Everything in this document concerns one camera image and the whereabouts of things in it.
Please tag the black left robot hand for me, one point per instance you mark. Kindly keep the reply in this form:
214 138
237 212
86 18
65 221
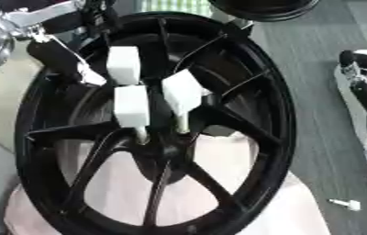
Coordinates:
58 58

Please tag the white pin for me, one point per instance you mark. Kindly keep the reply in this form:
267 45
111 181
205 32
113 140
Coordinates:
131 107
181 91
123 64
350 204

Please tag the black spoked wheel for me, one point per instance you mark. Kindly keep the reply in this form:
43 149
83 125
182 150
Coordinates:
279 128

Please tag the black round wheel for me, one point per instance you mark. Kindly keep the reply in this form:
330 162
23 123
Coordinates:
267 9

